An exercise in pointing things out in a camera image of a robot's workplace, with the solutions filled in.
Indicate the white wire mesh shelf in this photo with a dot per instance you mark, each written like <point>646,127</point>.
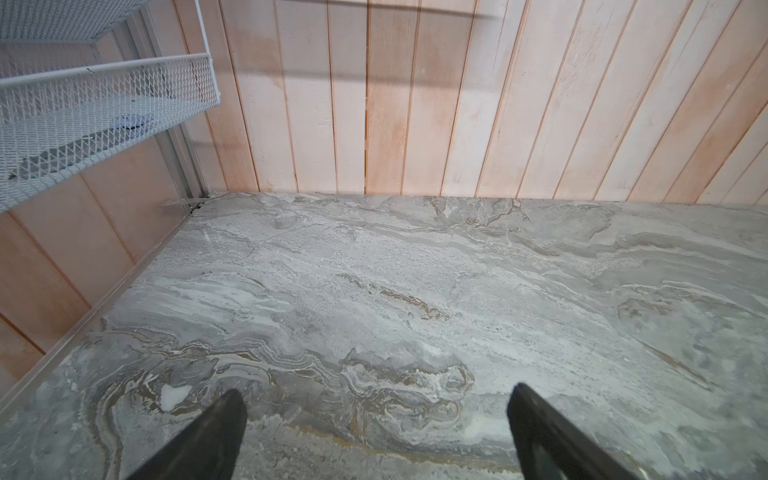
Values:
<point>63,110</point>

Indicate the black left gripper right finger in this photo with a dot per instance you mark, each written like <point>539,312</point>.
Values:
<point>549,446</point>

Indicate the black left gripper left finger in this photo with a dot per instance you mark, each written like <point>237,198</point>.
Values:
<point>207,448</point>

